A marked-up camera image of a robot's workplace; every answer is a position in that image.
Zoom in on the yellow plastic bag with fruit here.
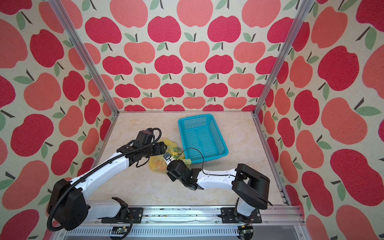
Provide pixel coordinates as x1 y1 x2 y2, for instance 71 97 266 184
148 138 192 174

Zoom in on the turquoise plastic basket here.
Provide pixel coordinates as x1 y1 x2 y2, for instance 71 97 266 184
178 114 229 164

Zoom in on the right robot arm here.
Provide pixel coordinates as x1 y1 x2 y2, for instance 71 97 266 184
166 159 271 221

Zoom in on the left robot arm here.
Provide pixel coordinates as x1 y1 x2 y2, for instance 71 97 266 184
47 142 167 232

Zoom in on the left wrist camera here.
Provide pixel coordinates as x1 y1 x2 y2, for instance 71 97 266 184
133 130 154 149

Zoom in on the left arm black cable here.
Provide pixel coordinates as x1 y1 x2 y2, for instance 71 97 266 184
46 127 163 232

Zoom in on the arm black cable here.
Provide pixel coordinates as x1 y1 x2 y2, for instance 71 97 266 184
179 147 238 178
46 127 163 232

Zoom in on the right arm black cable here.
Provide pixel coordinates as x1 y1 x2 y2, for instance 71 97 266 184
179 147 238 178

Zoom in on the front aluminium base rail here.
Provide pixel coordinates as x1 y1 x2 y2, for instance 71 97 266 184
49 205 310 240

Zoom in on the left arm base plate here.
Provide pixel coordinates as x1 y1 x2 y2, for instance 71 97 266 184
101 207 144 224

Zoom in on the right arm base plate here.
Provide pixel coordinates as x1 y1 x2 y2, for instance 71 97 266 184
218 208 263 224

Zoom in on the left aluminium frame post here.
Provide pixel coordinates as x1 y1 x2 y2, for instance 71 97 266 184
49 1 120 116

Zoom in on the aluminium frame post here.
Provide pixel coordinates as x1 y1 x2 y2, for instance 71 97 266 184
49 1 120 116
253 0 315 117

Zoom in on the right aluminium frame post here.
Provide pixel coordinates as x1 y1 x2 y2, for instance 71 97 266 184
253 0 315 117

